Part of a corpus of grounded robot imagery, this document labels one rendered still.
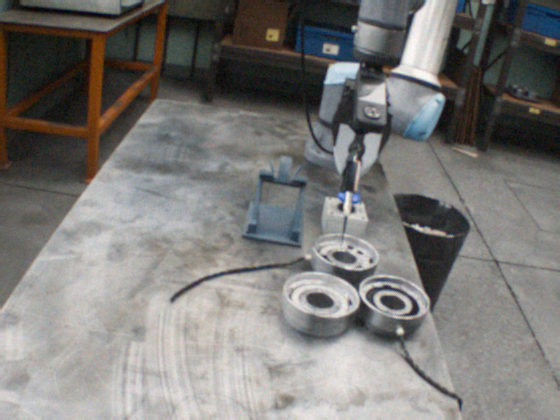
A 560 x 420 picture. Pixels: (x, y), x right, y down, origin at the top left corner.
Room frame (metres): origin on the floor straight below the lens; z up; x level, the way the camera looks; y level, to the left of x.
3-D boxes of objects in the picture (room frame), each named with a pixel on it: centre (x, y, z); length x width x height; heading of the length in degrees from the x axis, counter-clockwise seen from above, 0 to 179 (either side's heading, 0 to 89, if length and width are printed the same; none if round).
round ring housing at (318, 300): (0.66, -0.07, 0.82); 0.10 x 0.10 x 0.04
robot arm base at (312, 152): (1.28, -0.10, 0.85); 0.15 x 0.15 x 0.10
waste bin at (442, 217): (1.91, -0.53, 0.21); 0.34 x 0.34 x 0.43
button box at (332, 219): (0.93, -0.11, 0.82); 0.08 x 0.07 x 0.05; 4
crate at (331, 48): (4.41, -0.12, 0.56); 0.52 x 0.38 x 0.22; 91
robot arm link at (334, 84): (1.28, -0.11, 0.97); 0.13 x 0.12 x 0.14; 69
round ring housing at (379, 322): (0.68, -0.18, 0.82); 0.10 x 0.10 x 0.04
